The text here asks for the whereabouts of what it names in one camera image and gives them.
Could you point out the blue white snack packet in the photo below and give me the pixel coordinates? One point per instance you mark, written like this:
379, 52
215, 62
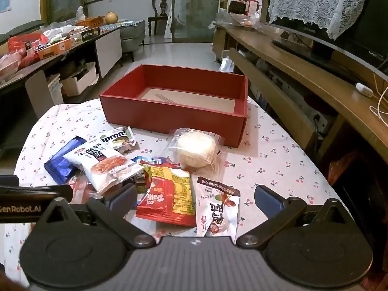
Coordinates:
151, 159

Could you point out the dark labelled box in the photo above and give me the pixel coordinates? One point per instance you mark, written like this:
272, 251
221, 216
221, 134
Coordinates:
88, 35

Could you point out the orange cardboard box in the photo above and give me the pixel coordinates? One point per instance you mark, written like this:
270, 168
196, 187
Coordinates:
56, 50

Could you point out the orange plastic basket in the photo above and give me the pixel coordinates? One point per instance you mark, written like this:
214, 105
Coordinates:
91, 22

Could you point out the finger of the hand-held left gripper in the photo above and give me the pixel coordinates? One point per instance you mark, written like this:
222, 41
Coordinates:
65, 192

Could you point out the white lace cloth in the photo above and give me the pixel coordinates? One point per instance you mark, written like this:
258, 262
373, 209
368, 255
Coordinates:
312, 0

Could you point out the blue foil snack packet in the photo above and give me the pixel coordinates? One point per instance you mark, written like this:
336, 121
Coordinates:
60, 163

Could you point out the clear wrapped white bun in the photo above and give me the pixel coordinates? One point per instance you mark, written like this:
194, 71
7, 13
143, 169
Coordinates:
194, 150

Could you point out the red cardboard box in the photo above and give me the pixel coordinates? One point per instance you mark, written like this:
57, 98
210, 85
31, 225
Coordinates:
169, 121

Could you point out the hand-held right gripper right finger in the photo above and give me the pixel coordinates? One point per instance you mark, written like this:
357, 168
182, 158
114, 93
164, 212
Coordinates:
268, 200

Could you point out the glass sliding door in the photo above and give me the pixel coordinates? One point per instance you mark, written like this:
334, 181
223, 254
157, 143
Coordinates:
197, 6

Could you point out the small dark snack packet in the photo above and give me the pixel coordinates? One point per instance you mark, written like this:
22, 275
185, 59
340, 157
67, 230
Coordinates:
141, 183

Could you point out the white open storage box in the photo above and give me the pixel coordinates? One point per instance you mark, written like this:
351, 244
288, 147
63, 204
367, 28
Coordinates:
80, 80

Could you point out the black television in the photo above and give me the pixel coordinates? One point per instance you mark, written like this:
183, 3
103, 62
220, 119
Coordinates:
363, 36

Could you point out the white tissue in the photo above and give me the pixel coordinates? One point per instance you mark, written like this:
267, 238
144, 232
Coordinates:
81, 13

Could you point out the white storage bin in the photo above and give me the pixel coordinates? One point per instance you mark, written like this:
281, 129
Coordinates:
55, 91

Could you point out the silver foil bag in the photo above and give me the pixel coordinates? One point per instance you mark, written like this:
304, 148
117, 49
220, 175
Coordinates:
226, 63

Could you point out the white red dates packet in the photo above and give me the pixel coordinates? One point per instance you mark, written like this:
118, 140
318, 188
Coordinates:
216, 209

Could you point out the red plastic bag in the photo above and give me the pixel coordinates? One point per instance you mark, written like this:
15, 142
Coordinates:
24, 48

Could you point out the grey sofa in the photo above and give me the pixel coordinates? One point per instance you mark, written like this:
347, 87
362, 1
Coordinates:
132, 36

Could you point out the red yellow snack packet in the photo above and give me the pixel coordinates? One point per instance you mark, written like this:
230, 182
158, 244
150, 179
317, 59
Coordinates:
163, 200

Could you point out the white power adapter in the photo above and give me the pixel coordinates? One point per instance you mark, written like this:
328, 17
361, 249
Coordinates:
363, 90

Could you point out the orange plastic bag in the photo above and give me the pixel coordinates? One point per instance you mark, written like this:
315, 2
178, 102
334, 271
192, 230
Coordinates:
339, 169

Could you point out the clear plastic bag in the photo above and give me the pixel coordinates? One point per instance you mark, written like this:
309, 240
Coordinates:
239, 19

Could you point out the dark wooden chair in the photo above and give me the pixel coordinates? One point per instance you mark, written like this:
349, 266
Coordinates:
163, 6

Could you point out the white power strip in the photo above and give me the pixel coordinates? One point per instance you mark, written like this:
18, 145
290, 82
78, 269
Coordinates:
320, 121

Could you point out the yellow pomelo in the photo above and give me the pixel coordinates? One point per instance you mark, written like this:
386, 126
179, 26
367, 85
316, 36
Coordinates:
111, 17

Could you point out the dark white coffee table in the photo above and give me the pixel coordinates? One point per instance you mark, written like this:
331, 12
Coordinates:
109, 51

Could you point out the pink plastic bag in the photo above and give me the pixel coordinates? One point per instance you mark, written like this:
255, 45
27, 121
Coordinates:
9, 65

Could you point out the wooden television stand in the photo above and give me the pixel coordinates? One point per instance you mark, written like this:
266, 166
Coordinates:
303, 63

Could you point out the white chips snack packet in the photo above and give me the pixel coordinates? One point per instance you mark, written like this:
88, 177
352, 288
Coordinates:
100, 163

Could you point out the cherry print tablecloth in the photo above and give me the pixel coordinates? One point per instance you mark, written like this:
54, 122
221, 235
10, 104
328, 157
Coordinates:
272, 163

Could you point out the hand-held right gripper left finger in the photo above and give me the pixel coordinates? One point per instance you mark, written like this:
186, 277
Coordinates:
121, 198

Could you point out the beige cardboard panel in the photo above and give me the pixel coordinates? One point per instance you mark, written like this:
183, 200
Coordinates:
38, 94

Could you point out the shelf rack with boxes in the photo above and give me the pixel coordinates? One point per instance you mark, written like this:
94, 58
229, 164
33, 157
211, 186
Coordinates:
239, 0

